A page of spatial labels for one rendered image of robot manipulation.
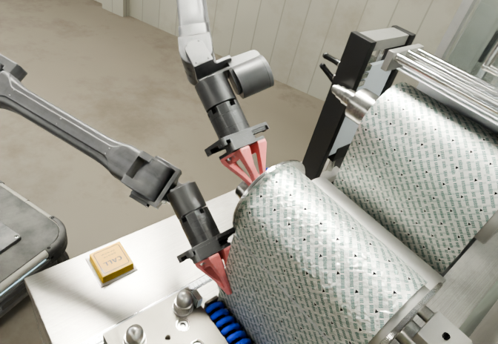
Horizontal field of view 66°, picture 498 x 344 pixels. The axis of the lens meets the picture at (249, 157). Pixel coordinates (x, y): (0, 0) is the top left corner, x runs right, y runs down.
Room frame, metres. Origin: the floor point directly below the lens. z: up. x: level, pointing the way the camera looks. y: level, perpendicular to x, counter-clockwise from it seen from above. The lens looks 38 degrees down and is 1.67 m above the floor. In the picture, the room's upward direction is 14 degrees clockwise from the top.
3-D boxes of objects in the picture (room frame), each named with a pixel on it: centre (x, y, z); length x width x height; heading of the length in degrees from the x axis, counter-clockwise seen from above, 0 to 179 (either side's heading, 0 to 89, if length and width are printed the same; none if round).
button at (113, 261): (0.48, 0.23, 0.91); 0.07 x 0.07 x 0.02; 48
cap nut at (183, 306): (0.36, 0.05, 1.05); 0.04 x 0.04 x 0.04
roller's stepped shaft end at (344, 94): (0.69, -0.15, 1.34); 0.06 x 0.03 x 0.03; 48
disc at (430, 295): (0.28, -0.24, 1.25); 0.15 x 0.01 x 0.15; 138
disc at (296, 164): (0.45, -0.05, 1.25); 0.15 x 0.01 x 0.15; 138
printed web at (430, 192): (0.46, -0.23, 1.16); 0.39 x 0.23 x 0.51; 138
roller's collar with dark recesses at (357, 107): (0.65, -0.19, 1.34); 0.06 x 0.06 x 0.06; 48
